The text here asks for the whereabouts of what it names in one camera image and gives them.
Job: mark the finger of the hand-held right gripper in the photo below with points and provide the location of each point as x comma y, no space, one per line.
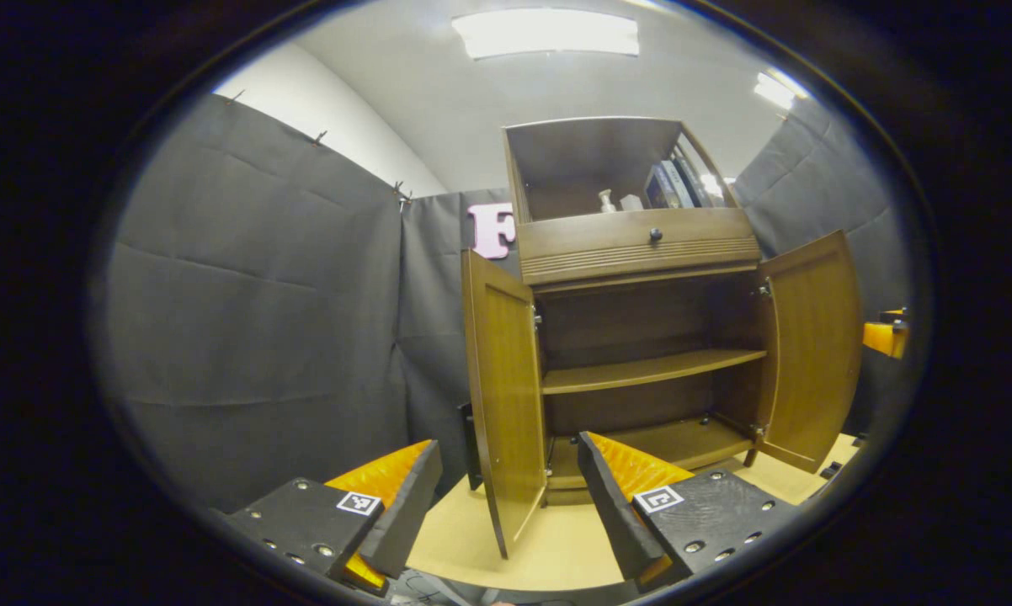
885,337

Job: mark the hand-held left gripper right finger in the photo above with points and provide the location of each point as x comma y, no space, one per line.
611,505

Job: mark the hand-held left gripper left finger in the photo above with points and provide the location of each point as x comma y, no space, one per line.
401,505

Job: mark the wooden shoe cabinet door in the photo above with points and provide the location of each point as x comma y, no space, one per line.
506,396
813,345

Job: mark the wooden double-door shoe cabinet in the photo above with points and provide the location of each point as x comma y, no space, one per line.
641,316

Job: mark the wooden cabinet drawer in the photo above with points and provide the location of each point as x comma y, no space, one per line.
607,237

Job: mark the wooden inner shelf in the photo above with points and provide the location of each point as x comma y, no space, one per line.
641,370

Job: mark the black backdrop cloth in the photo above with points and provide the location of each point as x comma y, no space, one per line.
262,295

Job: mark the light grey book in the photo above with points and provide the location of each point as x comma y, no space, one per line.
676,183

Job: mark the small ceiling light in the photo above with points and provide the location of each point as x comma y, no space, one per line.
778,90

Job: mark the dark blue book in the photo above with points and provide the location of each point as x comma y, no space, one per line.
656,189

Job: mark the small white block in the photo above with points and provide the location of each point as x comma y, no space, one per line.
631,203

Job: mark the small pale bottle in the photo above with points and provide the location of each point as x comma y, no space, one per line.
607,202

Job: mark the large ceiling light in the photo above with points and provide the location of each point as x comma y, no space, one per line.
548,34

